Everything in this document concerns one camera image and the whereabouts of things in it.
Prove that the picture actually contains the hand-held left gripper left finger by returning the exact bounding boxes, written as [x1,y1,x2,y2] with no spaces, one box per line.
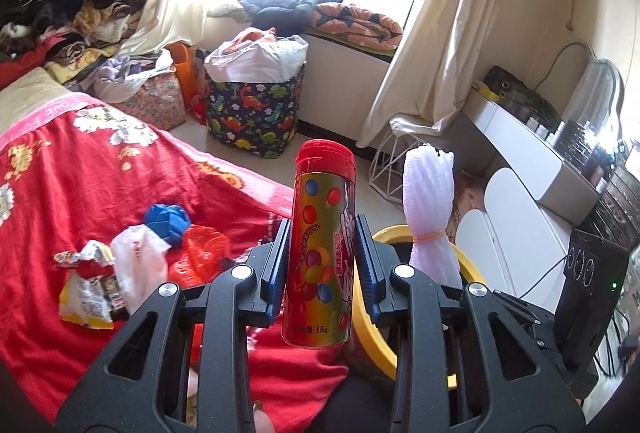
[52,217,293,433]

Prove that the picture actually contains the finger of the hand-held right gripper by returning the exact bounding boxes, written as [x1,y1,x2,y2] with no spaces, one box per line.
[492,290,568,371]

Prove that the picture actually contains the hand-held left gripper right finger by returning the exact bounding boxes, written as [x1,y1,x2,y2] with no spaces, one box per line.
[354,213,588,433]

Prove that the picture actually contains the red candy can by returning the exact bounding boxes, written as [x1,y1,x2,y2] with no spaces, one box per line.
[281,139,357,350]

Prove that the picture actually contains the red plastic bag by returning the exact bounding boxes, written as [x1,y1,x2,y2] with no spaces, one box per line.
[167,225,232,289]

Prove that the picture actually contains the yellow-rimmed trash bin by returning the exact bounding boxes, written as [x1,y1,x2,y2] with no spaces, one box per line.
[350,224,488,391]

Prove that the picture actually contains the white foam net roll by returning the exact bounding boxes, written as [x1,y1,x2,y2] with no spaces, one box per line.
[402,146,463,289]

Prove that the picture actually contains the cardboard box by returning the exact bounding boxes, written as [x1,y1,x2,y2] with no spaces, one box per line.
[452,176,483,239]

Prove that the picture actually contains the blue crumpled glove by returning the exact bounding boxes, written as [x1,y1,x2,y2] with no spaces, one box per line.
[143,203,192,248]

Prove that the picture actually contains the white vanity desk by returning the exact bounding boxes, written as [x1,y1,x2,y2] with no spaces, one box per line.
[462,90,603,224]

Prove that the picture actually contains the dinosaur print storage basket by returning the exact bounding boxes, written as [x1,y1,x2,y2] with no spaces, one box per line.
[204,63,306,160]

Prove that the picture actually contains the curved vanity mirror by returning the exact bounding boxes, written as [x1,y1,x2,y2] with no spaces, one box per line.
[560,42,626,174]

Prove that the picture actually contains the white yellow snack wrapper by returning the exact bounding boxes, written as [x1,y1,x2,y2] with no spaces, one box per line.
[54,240,126,330]

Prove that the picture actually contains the large white plastic bag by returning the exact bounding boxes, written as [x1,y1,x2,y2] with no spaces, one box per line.
[205,33,310,84]

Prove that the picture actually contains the red printed blanket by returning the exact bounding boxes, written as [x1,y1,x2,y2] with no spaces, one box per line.
[0,93,351,429]

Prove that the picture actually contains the pink floral storage box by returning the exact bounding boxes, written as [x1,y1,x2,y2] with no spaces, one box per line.
[112,68,187,131]

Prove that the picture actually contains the black cosmetic case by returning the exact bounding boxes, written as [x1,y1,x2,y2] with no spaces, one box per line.
[482,66,561,124]

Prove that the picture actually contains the orange bag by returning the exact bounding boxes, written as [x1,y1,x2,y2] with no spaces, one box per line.
[167,42,198,111]

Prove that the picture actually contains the pale crumpled clothes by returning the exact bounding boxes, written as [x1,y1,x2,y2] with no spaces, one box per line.
[94,48,176,104]

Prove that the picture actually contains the orange patterned quilt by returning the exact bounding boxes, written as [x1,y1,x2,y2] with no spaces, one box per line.
[310,2,405,50]

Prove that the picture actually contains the cushions on window sill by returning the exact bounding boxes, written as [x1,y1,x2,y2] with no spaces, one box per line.
[239,0,351,36]

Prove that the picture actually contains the beige bed sheet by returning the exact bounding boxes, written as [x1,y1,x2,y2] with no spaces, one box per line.
[0,67,96,139]

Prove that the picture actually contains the black cable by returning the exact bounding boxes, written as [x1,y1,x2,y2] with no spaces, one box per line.
[500,257,571,295]

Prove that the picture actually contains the white wire stool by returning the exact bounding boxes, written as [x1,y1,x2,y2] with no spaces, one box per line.
[369,116,436,203]

